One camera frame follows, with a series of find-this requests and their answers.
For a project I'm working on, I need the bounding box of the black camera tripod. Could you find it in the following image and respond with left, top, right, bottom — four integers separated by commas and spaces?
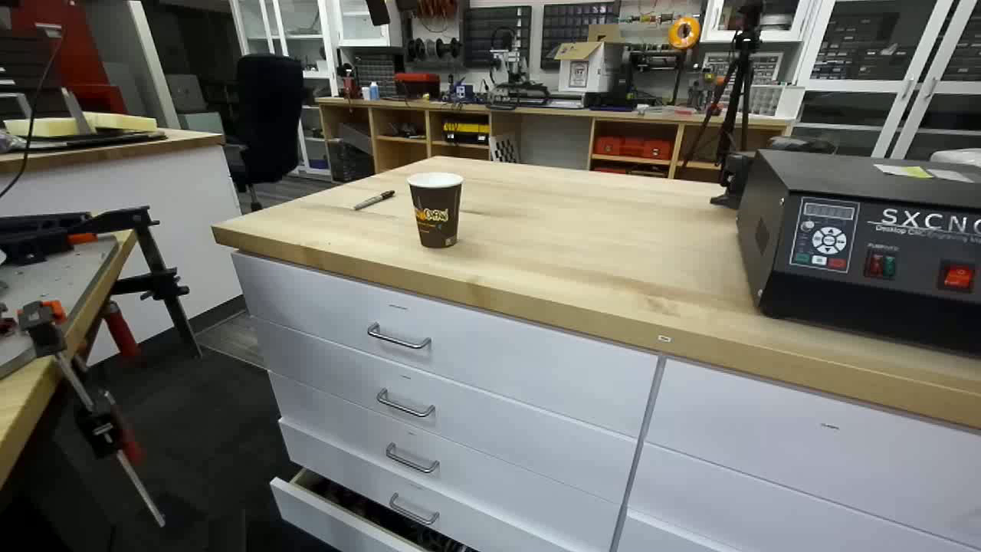
713, 0, 763, 207

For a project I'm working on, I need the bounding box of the black SXCNC controller box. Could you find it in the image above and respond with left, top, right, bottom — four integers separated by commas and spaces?
737, 149, 981, 353

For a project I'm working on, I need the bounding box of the side workbench with tools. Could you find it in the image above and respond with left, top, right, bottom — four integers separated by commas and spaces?
0, 204, 200, 483

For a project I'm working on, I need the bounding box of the brown paper coffee cup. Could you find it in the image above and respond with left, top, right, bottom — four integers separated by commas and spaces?
406, 171, 462, 248

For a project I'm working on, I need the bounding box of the wooden shelf workbench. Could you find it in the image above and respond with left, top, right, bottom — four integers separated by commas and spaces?
314, 94, 795, 184

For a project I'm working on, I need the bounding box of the white drawer cabinet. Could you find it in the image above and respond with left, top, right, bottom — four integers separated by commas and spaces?
235, 255, 981, 552

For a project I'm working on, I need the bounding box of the red black bar clamp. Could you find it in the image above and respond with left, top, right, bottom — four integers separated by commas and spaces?
19, 301, 166, 527

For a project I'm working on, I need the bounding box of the black office chair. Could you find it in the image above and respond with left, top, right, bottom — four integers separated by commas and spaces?
230, 55, 302, 190

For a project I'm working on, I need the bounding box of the black marker pen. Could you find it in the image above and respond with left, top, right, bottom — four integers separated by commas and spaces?
351, 190, 394, 210

